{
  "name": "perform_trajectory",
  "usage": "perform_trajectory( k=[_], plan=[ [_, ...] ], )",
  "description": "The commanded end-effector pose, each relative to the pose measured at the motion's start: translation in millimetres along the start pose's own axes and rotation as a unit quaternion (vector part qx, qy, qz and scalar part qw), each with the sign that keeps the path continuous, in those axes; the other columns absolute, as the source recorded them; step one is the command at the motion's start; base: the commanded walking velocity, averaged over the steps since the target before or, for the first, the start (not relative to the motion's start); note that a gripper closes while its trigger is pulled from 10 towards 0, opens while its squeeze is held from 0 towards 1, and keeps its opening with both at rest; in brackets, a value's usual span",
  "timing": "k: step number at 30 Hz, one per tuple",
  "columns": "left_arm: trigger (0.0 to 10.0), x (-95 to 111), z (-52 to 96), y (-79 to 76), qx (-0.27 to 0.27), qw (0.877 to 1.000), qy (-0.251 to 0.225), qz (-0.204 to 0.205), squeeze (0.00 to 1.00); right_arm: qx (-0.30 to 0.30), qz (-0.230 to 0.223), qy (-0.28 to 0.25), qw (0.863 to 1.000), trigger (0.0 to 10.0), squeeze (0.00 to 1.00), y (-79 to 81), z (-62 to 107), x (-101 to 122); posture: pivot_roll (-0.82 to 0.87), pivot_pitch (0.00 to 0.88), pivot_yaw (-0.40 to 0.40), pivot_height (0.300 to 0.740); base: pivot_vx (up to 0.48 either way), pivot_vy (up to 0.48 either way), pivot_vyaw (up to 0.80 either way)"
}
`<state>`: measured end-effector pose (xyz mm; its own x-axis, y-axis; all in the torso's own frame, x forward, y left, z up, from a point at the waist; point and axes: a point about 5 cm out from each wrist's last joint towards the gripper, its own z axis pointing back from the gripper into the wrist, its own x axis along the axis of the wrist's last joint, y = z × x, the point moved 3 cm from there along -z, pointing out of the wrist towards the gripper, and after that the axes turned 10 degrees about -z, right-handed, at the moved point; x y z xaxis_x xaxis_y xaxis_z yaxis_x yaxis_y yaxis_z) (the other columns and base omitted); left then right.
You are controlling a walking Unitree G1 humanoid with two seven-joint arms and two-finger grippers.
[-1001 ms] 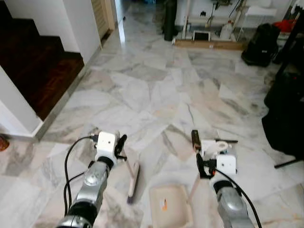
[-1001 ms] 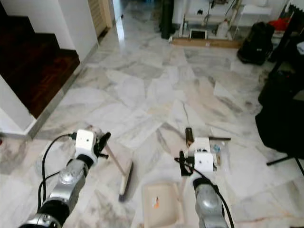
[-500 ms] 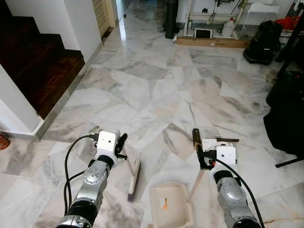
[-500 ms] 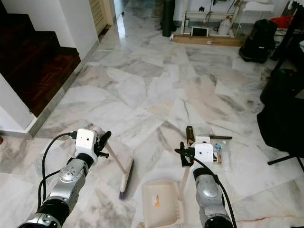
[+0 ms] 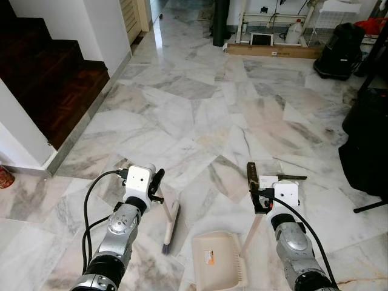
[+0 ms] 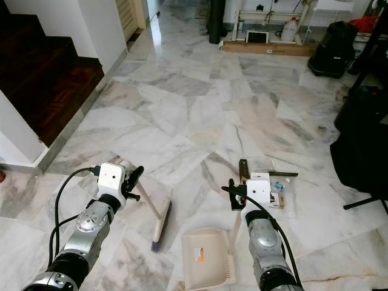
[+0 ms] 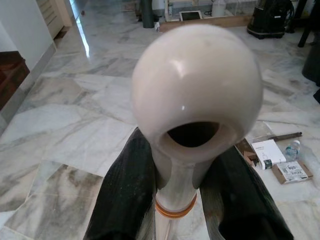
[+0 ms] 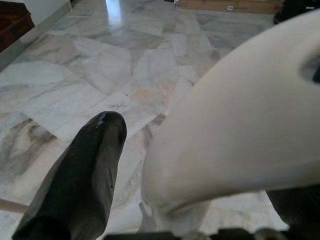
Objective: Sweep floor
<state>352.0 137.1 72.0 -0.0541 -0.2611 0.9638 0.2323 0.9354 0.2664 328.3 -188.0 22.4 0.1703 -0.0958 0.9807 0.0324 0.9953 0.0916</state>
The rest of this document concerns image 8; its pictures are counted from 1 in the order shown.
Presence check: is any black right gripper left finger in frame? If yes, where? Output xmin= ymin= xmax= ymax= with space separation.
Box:
xmin=11 ymin=111 xmax=127 ymax=240

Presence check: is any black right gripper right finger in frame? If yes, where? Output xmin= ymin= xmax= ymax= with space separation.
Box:
xmin=266 ymin=188 xmax=320 ymax=240

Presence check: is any cream curved dustpan handle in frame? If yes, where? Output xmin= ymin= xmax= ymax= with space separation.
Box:
xmin=141 ymin=9 xmax=320 ymax=240

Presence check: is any dark brown wooden furniture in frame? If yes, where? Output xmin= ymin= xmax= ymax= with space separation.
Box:
xmin=0 ymin=0 xmax=35 ymax=54

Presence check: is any flat brown cardboard box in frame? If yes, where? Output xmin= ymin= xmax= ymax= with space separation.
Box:
xmin=178 ymin=0 xmax=285 ymax=14

